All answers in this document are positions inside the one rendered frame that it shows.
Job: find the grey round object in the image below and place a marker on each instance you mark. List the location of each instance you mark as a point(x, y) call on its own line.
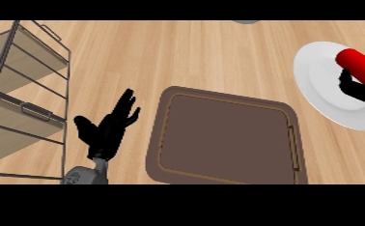
point(245, 21)

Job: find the white plate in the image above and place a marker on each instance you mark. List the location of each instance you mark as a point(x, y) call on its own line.
point(322, 81)

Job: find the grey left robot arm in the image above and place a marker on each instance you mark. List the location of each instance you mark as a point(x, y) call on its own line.
point(88, 175)

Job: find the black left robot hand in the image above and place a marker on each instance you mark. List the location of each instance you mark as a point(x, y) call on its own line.
point(106, 131)

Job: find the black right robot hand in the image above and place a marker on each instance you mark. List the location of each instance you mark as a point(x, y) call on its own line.
point(351, 87)

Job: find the red can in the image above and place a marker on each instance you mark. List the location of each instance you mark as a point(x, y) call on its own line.
point(353, 61)

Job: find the brown tray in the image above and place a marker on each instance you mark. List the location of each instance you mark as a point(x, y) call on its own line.
point(227, 136)

